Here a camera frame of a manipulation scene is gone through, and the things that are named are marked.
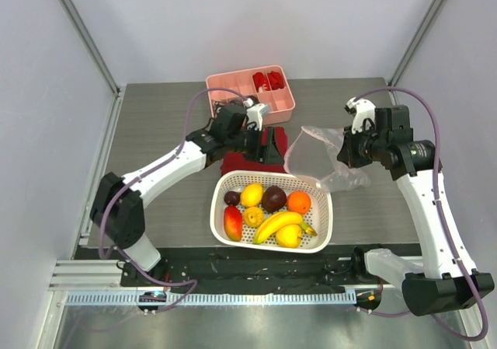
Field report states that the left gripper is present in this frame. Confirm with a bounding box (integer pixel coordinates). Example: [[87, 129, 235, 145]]
[[226, 124, 284, 166]]

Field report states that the clear zip top bag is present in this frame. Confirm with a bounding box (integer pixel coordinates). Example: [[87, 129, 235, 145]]
[[283, 126, 370, 194]]

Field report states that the dark red apple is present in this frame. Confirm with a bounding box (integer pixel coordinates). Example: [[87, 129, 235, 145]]
[[261, 186, 287, 213]]

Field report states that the yellow banana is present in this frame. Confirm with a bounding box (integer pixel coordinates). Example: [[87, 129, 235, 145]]
[[252, 211, 318, 245]]

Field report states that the small yellow bumpy fruit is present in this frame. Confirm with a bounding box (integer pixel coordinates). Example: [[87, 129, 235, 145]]
[[242, 207, 265, 228]]

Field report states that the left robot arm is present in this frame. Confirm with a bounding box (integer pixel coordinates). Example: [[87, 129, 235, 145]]
[[89, 103, 283, 286]]

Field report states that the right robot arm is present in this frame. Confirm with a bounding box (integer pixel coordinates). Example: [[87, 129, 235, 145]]
[[337, 99, 495, 316]]

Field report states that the yellow lemon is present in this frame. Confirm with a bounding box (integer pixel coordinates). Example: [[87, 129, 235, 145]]
[[240, 183, 264, 208]]

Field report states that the folded red cloth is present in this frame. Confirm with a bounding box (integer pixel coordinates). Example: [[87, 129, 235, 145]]
[[221, 127, 288, 176]]

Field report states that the orange fruit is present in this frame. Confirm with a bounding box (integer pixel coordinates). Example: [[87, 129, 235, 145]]
[[287, 191, 311, 215]]

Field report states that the dark brown rolled item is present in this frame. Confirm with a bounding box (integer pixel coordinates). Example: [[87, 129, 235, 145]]
[[244, 96, 259, 108]]

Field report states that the small dark plum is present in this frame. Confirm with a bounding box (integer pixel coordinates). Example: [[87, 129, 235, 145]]
[[224, 190, 241, 206]]

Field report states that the pink divided organizer box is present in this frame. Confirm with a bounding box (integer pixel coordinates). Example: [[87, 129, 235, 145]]
[[206, 65, 295, 125]]

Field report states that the black white patterned item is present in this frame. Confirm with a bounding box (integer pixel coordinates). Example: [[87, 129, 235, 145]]
[[212, 101, 226, 117]]

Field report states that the red yellow mango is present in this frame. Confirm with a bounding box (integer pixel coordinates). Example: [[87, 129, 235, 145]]
[[224, 205, 243, 242]]

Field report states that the white perforated plastic basket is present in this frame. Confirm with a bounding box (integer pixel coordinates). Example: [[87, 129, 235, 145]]
[[210, 170, 333, 254]]

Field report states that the red item in organizer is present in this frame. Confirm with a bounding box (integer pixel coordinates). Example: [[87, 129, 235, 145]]
[[252, 72, 270, 93], [266, 71, 286, 91]]

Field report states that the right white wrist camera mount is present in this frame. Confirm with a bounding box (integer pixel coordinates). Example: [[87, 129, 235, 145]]
[[345, 98, 376, 134]]

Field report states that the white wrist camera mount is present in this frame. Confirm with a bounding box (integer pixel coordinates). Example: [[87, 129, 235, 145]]
[[345, 98, 376, 134], [245, 103, 271, 131]]

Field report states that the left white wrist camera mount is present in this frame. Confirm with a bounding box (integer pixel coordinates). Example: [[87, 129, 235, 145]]
[[245, 103, 271, 131]]

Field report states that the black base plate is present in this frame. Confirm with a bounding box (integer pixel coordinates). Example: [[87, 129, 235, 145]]
[[120, 243, 398, 295]]

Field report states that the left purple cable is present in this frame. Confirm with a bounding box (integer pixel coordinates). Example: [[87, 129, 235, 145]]
[[98, 87, 249, 313]]

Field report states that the right aluminium frame post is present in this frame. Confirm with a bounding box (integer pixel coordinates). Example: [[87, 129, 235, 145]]
[[388, 0, 448, 86]]

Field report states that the aluminium frame post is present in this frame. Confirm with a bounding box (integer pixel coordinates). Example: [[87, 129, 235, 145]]
[[388, 0, 448, 86], [58, 0, 120, 96]]

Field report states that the left aluminium frame post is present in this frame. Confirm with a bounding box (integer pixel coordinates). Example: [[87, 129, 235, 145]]
[[58, 0, 120, 96]]

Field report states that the white slotted cable duct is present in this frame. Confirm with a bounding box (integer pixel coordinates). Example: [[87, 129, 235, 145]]
[[65, 290, 356, 306]]

